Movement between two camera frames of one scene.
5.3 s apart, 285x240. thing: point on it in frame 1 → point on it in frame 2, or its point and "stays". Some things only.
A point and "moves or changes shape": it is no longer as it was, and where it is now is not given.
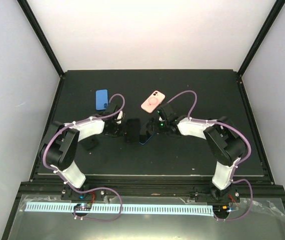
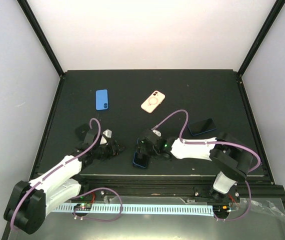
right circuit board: x=220 y=210 stays
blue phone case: x=101 y=99 stays
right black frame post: x=275 y=11 stays
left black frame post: x=27 y=11 stays
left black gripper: x=123 y=132 → x=113 y=150
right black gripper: x=153 y=125 → x=142 y=147
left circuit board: x=84 y=207 stays
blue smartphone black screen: x=143 y=138 moves or changes shape
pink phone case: x=153 y=101 stays
